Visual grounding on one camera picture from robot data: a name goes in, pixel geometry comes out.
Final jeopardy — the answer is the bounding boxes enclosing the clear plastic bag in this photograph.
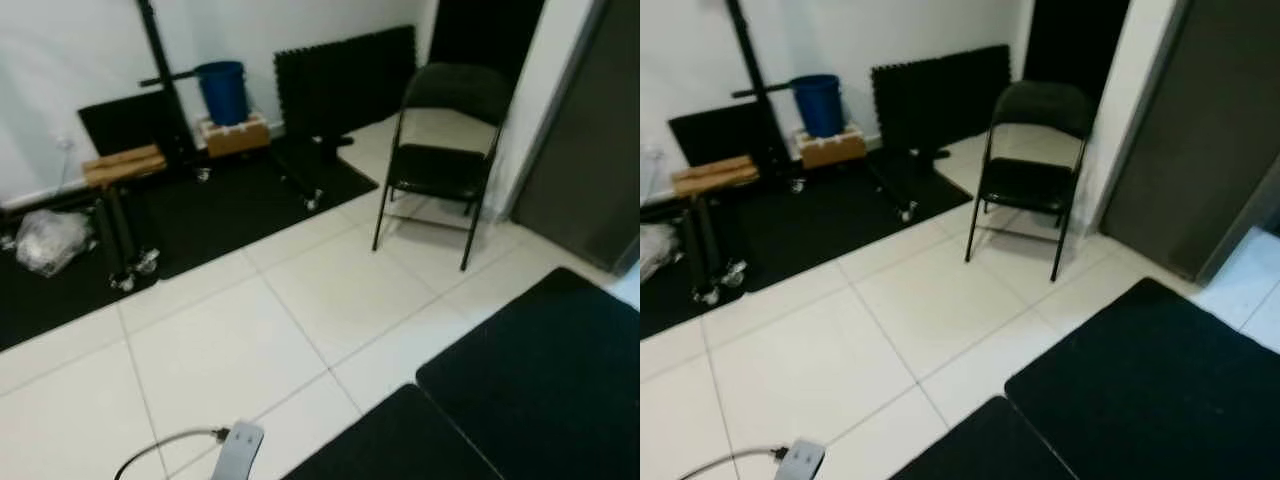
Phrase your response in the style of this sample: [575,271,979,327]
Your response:
[640,222,681,283]
[0,208,96,279]

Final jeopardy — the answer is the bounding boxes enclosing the wooden plank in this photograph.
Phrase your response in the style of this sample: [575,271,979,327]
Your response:
[80,143,168,189]
[670,155,759,199]

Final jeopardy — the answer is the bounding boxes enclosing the dark grey door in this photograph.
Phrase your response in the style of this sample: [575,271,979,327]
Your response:
[510,0,641,273]
[1100,0,1280,286]

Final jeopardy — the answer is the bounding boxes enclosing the black flat board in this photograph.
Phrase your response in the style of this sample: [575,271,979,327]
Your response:
[78,93,166,158]
[668,103,761,166]

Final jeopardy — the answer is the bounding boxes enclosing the black floor mat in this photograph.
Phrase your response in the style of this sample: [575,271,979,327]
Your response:
[285,383,501,480]
[415,265,641,480]
[885,395,1076,480]
[1003,277,1280,480]

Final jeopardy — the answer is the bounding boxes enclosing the large black rubber mat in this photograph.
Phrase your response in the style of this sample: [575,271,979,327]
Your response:
[0,140,379,351]
[640,150,973,341]

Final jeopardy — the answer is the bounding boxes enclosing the black metal stand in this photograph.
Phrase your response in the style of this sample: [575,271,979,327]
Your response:
[135,0,211,181]
[725,0,801,191]

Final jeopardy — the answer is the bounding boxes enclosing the brown cardboard box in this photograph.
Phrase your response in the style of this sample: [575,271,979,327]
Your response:
[198,112,271,159]
[795,125,868,171]

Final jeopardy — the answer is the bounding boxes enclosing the black folding chair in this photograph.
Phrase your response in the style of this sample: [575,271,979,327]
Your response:
[372,62,513,273]
[963,80,1098,283]

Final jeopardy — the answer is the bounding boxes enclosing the blue bucket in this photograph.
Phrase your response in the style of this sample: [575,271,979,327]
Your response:
[790,73,843,139]
[193,60,249,128]

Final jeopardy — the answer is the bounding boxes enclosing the black foam panel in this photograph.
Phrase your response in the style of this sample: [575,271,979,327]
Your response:
[273,25,418,141]
[870,43,1013,161]

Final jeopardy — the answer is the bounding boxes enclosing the black wheeled frame leg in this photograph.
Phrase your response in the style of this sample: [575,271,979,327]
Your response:
[865,150,951,223]
[270,135,356,211]
[683,195,749,306]
[95,185,161,293]

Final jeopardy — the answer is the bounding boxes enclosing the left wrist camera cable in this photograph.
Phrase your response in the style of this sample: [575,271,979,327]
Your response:
[113,428,231,480]
[678,445,791,480]

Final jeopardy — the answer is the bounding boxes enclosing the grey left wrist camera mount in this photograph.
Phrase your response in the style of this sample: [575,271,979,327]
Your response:
[775,438,828,480]
[208,420,266,480]

